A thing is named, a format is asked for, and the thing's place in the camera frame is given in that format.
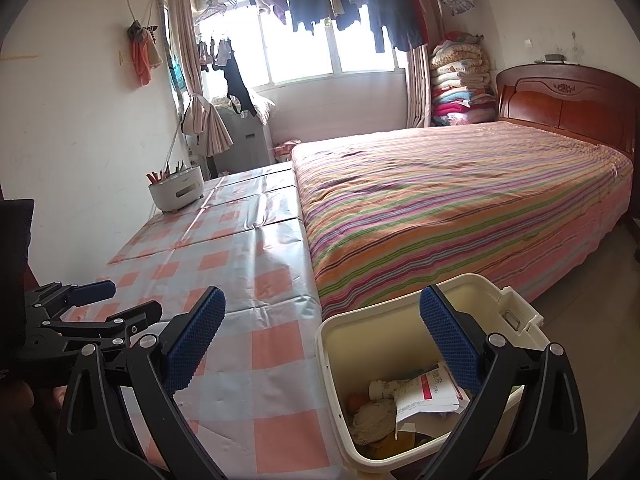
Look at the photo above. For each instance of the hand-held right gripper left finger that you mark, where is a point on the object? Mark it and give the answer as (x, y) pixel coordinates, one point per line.
(195, 345)

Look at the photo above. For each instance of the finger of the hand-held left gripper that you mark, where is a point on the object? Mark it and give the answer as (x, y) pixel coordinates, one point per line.
(92, 292)
(135, 317)

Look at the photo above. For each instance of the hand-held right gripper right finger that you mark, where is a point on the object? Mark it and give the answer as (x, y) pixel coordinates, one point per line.
(450, 340)

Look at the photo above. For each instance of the cream plastic bin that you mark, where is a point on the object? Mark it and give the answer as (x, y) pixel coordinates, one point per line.
(340, 350)

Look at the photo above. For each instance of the white red paper box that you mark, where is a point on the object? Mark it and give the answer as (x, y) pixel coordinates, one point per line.
(430, 392)

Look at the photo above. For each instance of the cream yarn ball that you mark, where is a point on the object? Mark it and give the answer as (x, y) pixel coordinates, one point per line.
(372, 422)

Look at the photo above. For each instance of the white utensil holder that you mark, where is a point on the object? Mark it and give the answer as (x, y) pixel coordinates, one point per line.
(177, 192)

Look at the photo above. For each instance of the bunch of red pens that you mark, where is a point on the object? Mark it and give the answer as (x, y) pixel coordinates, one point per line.
(162, 174)

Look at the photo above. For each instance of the bed with striped sheet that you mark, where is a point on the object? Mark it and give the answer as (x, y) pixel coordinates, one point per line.
(450, 200)

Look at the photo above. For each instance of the white floor appliance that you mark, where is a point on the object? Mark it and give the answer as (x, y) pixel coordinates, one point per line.
(245, 145)

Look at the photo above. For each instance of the pink cloth beside bed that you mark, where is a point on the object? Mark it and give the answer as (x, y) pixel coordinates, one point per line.
(287, 150)

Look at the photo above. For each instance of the orange cloth on hook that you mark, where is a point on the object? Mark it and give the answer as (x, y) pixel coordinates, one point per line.
(142, 55)

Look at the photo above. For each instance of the cream cloth on appliance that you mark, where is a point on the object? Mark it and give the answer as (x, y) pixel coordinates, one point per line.
(262, 105)

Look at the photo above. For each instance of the black hanging vest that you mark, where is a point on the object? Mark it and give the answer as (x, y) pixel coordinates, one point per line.
(235, 85)

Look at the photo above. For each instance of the plain striped curtain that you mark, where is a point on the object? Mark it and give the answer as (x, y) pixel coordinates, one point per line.
(417, 90)

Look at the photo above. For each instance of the stack of folded blankets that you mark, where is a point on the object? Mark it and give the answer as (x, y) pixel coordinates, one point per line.
(460, 80)

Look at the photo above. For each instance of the wooden bed headboard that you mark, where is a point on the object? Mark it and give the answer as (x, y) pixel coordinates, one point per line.
(565, 105)

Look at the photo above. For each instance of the small laundry on pegs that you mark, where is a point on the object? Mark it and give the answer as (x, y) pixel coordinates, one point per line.
(220, 55)

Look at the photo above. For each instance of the striped curtain with tie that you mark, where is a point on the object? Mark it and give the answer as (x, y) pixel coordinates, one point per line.
(182, 35)

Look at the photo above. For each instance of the window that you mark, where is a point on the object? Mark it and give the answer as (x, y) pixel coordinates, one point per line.
(300, 55)

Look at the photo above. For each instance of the row of hanging clothes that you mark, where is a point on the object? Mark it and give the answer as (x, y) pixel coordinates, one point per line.
(390, 5)

